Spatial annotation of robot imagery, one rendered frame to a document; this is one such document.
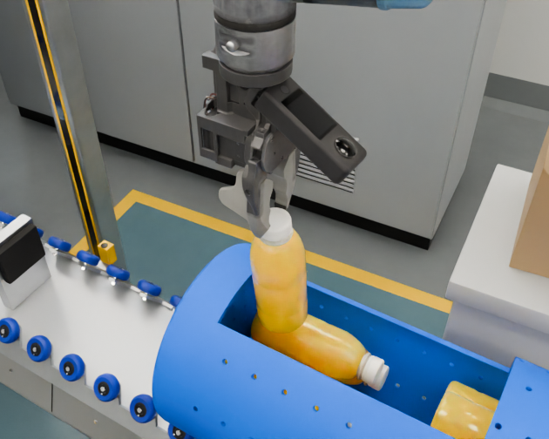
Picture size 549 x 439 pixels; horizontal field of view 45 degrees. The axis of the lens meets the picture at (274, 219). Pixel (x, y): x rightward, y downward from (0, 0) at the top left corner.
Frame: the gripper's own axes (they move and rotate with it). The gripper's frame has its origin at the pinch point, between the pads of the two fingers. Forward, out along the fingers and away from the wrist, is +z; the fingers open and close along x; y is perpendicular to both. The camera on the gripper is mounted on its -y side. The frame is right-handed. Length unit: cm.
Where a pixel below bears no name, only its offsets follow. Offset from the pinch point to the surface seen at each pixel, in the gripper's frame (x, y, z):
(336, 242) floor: -130, 47, 136
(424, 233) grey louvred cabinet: -140, 15, 124
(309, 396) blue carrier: 8.8, -10.0, 16.6
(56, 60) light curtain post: -30, 67, 13
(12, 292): 3, 54, 40
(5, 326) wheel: 10, 48, 39
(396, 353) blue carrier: -13.0, -13.7, 31.2
